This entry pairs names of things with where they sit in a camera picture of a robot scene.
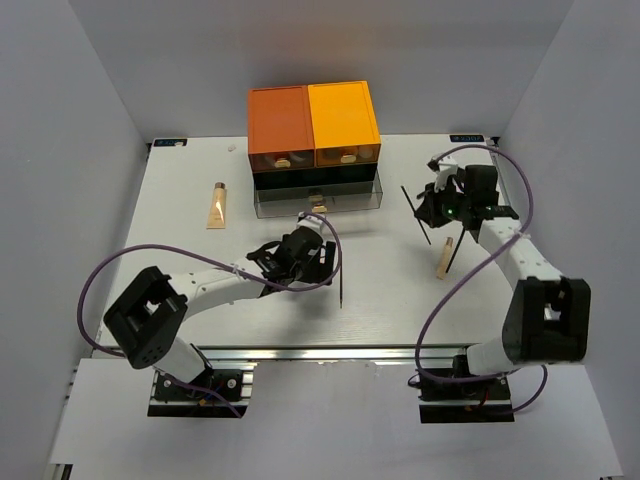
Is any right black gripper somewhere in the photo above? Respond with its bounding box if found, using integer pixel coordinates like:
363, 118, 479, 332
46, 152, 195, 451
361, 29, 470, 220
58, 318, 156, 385
414, 178, 471, 230

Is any clear cabinet drawer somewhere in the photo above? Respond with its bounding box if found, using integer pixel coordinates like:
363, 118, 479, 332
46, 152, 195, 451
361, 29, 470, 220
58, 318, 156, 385
254, 174, 383, 219

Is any clear yellow box drawer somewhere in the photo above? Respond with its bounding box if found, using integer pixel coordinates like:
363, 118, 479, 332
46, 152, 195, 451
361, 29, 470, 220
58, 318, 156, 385
316, 144, 381, 167

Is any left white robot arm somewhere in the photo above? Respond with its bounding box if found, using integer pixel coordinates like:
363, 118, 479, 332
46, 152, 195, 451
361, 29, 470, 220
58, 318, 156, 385
103, 226, 337, 399

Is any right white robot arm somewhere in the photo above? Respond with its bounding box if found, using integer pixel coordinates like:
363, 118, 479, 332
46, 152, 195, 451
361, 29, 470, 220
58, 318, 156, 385
415, 157, 591, 399

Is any right beige concealer tube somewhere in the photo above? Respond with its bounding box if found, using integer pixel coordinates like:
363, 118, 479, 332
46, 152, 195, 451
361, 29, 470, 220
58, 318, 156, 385
436, 237, 454, 280

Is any beige concealer tube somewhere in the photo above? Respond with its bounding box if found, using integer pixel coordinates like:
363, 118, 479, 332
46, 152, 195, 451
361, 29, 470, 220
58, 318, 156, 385
436, 237, 454, 280
206, 182, 227, 229

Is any dark teal drawer cabinet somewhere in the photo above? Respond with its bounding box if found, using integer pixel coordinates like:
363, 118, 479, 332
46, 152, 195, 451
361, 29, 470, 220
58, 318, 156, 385
253, 163, 378, 190

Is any left beige concealer tube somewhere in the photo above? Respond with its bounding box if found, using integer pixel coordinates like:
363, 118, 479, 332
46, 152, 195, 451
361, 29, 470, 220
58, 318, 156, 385
206, 182, 227, 229

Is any yellow drawer box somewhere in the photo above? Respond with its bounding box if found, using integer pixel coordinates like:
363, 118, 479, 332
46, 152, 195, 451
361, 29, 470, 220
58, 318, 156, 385
307, 81, 381, 162

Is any dark orange drawer box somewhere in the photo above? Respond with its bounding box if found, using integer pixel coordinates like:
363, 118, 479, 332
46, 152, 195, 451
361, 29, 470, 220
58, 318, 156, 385
248, 85, 315, 163

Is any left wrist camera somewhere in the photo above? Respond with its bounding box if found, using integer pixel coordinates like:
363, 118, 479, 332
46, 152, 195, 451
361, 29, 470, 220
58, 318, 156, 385
296, 212, 327, 238

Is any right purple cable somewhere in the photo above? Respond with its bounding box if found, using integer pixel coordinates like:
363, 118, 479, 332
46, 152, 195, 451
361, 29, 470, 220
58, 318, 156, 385
413, 145, 549, 414

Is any purple cable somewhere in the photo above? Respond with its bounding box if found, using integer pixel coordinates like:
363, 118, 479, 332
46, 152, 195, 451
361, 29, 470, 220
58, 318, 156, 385
413, 145, 549, 414
78, 212, 344, 419

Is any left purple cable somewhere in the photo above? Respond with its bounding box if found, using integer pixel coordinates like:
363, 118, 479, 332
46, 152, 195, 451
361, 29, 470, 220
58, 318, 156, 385
78, 212, 344, 419

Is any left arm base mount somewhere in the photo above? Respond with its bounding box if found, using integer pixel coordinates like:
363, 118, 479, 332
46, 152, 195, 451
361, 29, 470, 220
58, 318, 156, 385
147, 359, 256, 419

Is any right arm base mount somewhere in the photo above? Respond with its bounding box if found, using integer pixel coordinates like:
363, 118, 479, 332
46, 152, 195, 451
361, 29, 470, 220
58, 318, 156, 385
407, 370, 514, 424

